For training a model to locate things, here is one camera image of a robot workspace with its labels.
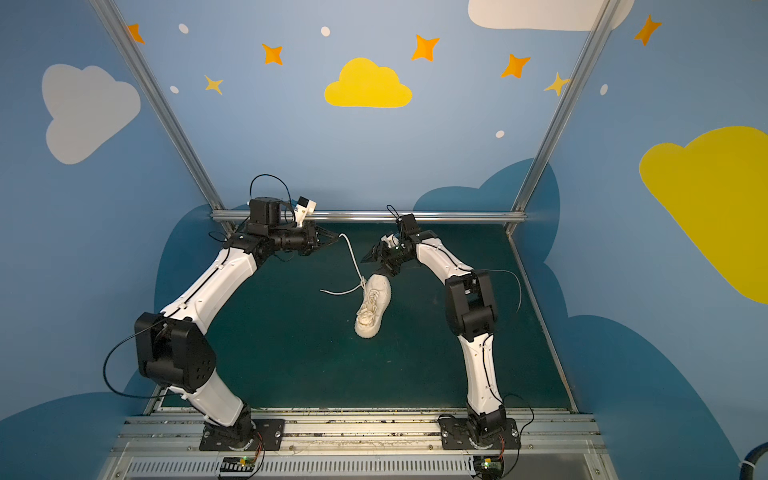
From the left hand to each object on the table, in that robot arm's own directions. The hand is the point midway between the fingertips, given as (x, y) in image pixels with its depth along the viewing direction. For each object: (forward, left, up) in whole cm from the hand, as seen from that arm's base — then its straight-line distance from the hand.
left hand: (337, 234), depth 79 cm
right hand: (+3, -8, -16) cm, 18 cm away
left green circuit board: (-49, +21, -31) cm, 62 cm away
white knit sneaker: (-5, -10, -25) cm, 27 cm away
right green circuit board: (-49, -40, -32) cm, 71 cm away
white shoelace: (-3, -6, -18) cm, 19 cm away
